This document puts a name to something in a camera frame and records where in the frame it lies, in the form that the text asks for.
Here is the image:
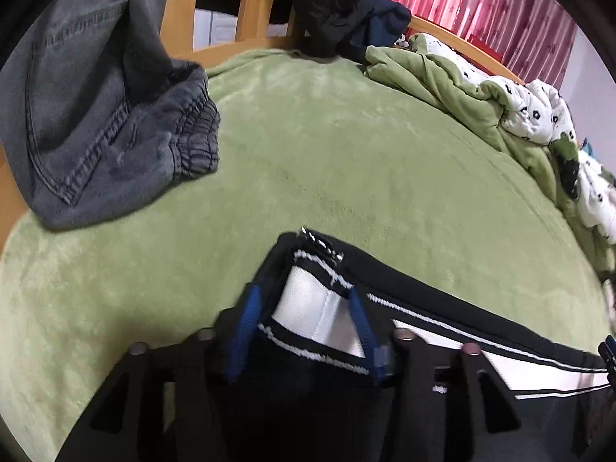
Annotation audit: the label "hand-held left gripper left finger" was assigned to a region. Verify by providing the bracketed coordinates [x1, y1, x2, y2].
[55, 283, 264, 462]

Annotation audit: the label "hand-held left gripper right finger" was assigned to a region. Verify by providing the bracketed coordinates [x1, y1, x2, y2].
[346, 289, 595, 462]

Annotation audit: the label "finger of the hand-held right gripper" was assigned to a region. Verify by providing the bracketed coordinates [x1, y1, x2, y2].
[597, 334, 616, 372]

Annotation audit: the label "black pants with white stripes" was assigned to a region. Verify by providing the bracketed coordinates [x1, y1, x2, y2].
[219, 226, 616, 462]

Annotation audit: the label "green fleece blanket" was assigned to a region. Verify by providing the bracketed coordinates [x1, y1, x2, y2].
[0, 45, 612, 462]

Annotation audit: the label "green white printed quilt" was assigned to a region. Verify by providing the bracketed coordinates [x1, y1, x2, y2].
[363, 33, 616, 281]

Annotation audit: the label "grey jeans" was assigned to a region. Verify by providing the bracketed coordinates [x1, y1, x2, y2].
[0, 0, 222, 230]

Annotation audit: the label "navy blue garment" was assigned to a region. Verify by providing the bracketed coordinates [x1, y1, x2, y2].
[349, 0, 413, 62]

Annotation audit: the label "black jacket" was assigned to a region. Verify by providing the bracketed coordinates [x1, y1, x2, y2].
[279, 0, 371, 59]

